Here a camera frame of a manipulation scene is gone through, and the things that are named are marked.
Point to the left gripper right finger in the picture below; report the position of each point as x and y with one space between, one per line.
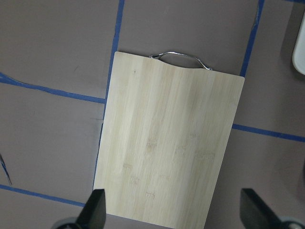
256 214

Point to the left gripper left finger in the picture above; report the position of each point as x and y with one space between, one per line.
93 214

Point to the cream bear tray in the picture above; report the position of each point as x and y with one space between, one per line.
298 57

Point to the wooden cutting board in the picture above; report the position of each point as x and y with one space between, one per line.
164 136

